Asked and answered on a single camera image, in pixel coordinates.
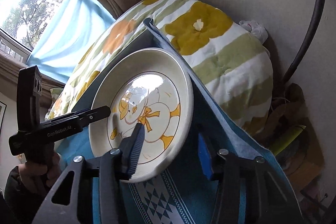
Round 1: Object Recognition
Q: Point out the left brown curtain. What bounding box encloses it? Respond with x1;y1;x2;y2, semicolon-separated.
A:
0;52;66;109

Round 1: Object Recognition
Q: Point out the floral striped quilt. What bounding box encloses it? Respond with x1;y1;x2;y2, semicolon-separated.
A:
46;0;273;135

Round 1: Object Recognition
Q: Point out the light blue hanging sheet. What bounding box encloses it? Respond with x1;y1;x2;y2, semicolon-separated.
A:
26;0;114;83

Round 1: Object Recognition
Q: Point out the white framed window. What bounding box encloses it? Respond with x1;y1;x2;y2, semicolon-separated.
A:
1;0;64;63

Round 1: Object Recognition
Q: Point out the duck pattern plate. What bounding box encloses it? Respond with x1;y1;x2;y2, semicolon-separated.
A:
88;48;194;183

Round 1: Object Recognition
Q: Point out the black curved stand pole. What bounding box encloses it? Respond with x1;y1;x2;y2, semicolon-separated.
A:
278;0;327;93

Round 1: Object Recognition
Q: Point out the person's left hand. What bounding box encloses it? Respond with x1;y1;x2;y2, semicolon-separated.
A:
18;152;61;193

